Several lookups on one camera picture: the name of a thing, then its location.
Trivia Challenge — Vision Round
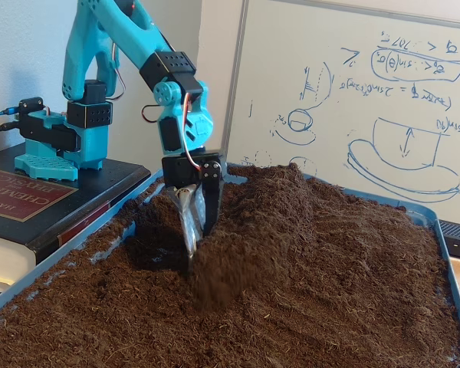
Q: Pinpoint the grey metal blade gripper finger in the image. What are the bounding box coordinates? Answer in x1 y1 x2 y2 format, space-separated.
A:
168 183 207 270

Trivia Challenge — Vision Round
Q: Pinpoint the whiteboard with blue drawings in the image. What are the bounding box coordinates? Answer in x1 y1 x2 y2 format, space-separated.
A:
220 0 460 227

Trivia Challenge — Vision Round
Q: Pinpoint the brown soil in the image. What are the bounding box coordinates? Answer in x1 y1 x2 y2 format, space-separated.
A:
0 163 460 368

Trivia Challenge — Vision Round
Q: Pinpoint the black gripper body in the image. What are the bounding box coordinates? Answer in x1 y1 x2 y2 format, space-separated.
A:
161 150 224 189

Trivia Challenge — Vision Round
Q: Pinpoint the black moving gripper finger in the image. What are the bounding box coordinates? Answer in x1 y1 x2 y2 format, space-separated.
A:
200 161 225 238

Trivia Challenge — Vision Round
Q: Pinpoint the blue plastic tray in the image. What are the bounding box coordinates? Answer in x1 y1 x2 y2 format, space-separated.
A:
0 154 460 368

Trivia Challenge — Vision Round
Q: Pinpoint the black chemistry physics handbook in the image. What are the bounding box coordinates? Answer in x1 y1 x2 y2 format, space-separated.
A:
0 143 151 296

